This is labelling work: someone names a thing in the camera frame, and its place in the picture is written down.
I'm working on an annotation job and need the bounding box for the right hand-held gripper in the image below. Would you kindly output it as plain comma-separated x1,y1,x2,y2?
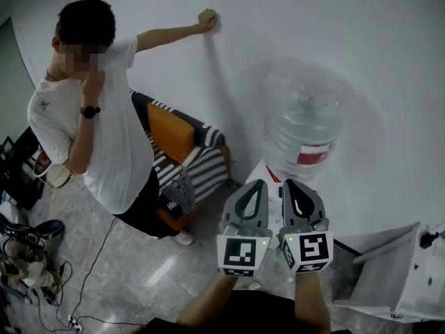
277,179,334,274

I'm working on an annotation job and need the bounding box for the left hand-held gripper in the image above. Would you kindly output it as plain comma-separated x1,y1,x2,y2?
216,178,273,278

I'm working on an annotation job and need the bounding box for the person's right forearm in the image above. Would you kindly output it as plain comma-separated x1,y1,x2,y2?
293,271,332,334

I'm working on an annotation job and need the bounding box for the person's left forearm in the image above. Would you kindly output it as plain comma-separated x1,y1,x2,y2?
175,272,241,331

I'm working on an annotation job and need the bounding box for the white water dispenser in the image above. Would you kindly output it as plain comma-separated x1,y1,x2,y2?
244,157,334,244

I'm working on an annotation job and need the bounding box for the black and white striped blanket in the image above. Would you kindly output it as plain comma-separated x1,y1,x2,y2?
131,88,229,205

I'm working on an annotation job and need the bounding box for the grey fuzzy blanket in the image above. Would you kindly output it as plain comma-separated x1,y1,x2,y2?
161,173,196,212

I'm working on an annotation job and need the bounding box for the black cloth with white mark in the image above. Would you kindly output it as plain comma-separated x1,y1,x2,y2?
155,196,186,219

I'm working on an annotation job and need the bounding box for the large clear water bottle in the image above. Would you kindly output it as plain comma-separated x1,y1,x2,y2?
259,58,353,184

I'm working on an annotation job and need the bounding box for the orange armchair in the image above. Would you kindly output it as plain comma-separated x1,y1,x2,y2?
130,88,233,233

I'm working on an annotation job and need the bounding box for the person's black shirt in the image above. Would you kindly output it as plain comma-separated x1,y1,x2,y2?
134,289,297,334

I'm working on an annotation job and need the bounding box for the white cabinet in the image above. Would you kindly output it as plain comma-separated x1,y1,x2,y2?
332,220,445,324

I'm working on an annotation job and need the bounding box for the black wristwatch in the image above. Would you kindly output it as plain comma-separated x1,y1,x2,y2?
79,105,102,120

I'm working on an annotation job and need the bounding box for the round side table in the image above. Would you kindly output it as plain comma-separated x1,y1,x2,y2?
32,157,76,190

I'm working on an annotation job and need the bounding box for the white power strip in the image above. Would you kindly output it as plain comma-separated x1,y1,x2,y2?
67,314,85,333

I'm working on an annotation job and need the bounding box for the black shelf unit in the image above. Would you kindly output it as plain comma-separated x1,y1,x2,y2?
0,126,47,212

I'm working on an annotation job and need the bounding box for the long black cable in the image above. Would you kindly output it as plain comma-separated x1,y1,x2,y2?
69,216,120,326

